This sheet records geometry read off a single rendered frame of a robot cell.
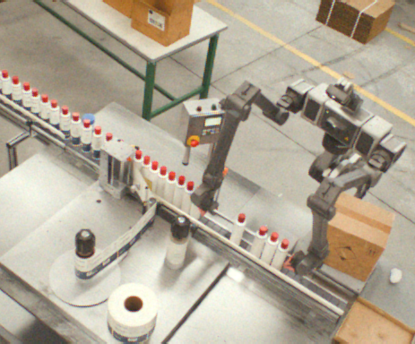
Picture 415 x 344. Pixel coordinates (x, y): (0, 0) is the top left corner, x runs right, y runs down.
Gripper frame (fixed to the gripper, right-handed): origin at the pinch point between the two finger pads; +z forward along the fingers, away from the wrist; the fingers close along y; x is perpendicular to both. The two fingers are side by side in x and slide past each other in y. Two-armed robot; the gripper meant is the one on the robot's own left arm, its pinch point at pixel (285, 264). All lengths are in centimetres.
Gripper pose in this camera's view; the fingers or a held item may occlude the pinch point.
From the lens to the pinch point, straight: 271.3
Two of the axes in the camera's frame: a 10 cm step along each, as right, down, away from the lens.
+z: -6.3, 2.4, 7.4
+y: -5.5, 5.4, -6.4
